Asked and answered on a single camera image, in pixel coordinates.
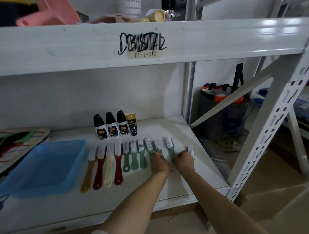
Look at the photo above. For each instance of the person's right hand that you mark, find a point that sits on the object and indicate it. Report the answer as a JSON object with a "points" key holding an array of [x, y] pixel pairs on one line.
{"points": [[185, 162]]}

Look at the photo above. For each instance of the person's left hand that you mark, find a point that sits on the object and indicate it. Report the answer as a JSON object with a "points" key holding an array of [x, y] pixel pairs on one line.
{"points": [[160, 165]]}

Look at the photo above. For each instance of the person's left fingers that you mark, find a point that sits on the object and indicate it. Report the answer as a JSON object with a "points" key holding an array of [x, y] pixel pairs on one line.
{"points": [[157, 156]]}

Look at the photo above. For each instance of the person's right fingers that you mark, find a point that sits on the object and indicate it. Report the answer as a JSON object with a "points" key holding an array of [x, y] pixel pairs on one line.
{"points": [[183, 154]]}

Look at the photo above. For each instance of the person's left forearm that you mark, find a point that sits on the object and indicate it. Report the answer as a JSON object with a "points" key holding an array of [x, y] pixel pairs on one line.
{"points": [[142, 202]]}

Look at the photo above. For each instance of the person's right forearm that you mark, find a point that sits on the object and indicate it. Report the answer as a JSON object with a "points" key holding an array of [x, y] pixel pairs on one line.
{"points": [[212, 202]]}

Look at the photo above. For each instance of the row of green brushes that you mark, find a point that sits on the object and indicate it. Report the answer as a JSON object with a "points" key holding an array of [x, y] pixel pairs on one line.
{"points": [[134, 156]]}

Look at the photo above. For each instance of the black and gold tube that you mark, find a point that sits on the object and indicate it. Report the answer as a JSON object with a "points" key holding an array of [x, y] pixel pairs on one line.
{"points": [[131, 125]]}

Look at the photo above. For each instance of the cardboard sheet with smiley print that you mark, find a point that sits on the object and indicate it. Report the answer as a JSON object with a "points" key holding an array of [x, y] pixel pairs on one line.
{"points": [[225, 144]]}

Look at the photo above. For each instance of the white black-capped polish bottle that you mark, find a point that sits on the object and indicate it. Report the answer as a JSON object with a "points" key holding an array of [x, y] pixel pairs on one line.
{"points": [[100, 131], [123, 126], [111, 129]]}

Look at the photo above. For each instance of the orange and white lid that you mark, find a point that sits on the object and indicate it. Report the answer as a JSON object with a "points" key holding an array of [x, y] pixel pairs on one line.
{"points": [[220, 98]]}

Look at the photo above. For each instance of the barcode label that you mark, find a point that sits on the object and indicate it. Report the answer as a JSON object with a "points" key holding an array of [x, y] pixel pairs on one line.
{"points": [[144, 55]]}

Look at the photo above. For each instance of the blue plastic basket tray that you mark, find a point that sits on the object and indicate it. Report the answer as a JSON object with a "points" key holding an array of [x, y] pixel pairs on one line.
{"points": [[43, 166]]}

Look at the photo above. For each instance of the white metal shelf rack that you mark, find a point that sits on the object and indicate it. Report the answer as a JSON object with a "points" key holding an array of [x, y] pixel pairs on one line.
{"points": [[72, 48]]}

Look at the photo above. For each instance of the colourful patterned mat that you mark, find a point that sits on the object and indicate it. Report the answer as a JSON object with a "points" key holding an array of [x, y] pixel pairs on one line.
{"points": [[17, 144]]}

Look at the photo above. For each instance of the cream plastic bottle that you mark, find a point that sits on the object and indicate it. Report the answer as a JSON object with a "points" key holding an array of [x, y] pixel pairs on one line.
{"points": [[158, 15]]}

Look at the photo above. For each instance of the white perforated container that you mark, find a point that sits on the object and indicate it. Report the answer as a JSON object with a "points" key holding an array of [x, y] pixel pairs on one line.
{"points": [[128, 8]]}

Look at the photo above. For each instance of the pink plastic dustpan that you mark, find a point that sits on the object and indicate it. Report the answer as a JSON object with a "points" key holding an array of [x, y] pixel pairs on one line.
{"points": [[55, 13]]}

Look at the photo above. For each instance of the dark blue container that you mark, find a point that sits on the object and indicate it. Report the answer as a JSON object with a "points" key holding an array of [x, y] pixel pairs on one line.
{"points": [[10, 12]]}

